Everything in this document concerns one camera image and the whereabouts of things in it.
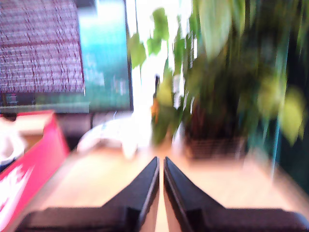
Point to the large black computer monitor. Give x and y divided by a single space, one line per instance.
48 48

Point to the white game controller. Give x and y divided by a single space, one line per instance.
113 133

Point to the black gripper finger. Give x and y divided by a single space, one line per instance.
181 193
142 193

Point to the dark rectangular planter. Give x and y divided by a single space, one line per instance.
214 147

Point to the green leafy houseplant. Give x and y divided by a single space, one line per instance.
229 72

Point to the amber pump bottle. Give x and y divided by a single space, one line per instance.
156 96

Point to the red cardboard shoebox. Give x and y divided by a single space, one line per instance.
43 157

